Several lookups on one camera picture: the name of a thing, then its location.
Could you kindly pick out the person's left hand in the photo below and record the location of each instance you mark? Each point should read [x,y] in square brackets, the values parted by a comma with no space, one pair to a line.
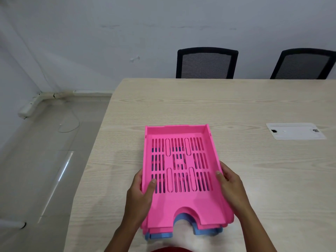
[137,202]

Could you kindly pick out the person's right hand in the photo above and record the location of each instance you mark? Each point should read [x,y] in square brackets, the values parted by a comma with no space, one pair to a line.
[233,191]

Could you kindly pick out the person's right thumb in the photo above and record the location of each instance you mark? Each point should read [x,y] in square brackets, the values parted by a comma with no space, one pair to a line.
[221,178]

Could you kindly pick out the person's left thumb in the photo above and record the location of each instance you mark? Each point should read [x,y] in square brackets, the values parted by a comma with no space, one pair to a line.
[151,188]

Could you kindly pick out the pink plastic slotted paper tray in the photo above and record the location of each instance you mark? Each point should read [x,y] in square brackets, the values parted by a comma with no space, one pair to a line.
[181,207]

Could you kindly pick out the person's right forearm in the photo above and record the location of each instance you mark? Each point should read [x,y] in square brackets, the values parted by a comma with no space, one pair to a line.
[256,230]

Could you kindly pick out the person's left forearm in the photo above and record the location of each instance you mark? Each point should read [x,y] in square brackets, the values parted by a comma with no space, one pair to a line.
[122,237]

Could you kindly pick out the blue plastic paper tray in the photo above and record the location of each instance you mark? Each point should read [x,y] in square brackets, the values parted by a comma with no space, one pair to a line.
[183,217]

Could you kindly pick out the person's red clothing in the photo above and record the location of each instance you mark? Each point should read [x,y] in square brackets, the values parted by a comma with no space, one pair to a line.
[173,249]

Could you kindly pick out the black mesh office chair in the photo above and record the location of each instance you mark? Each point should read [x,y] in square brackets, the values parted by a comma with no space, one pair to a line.
[304,64]
[206,62]

